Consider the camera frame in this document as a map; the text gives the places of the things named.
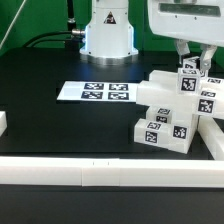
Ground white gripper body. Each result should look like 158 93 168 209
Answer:
147 0 224 47

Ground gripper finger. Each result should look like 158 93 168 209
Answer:
174 39 190 63
200 44 217 71

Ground white tagged cube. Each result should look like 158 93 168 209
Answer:
182 56 208 78
177 68 200 94

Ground white chair back frame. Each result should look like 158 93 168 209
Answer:
136 70 224 119

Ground white chair seat part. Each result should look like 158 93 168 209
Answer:
166 109 198 154

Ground white U-shaped fence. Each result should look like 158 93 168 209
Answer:
0 110 224 188

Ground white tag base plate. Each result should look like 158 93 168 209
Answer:
57 81 137 102

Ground black cable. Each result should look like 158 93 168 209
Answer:
24 29 87 48

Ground white cord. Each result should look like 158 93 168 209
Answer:
0 0 28 51

